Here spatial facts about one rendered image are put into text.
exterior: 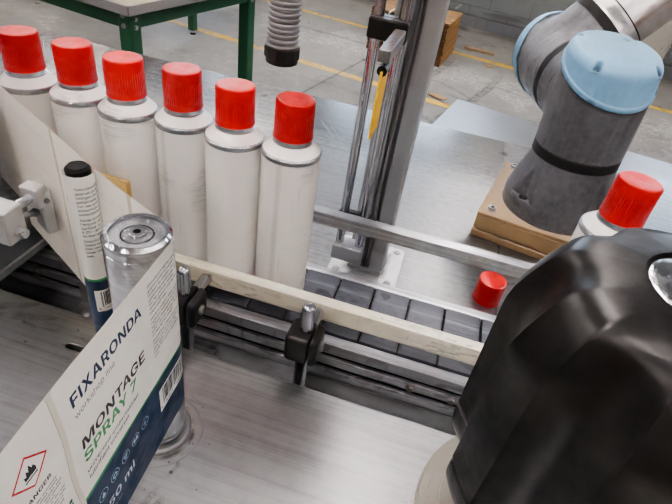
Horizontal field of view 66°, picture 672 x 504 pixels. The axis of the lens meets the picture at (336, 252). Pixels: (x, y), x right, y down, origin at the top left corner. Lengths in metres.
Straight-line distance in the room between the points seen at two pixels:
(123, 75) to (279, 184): 0.16
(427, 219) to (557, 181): 0.19
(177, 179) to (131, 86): 0.09
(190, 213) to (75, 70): 0.16
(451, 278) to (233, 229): 0.32
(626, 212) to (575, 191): 0.32
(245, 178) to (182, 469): 0.24
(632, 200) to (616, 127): 0.31
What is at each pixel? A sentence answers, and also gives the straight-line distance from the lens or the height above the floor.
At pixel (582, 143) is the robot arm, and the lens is 0.73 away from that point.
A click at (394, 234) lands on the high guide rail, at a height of 0.96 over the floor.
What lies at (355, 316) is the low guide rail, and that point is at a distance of 0.48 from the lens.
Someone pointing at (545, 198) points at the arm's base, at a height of 0.91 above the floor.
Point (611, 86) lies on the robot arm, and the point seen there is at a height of 1.07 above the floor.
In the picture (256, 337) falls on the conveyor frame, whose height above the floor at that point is 0.86.
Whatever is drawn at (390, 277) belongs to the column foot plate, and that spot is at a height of 0.83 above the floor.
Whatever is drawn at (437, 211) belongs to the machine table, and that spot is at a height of 0.83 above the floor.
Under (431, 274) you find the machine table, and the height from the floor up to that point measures 0.83.
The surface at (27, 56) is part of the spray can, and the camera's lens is 0.56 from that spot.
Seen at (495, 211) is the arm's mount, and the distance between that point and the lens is 0.78.
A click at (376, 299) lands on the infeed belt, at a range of 0.55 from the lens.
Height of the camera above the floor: 1.25
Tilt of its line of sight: 37 degrees down
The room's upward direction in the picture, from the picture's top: 10 degrees clockwise
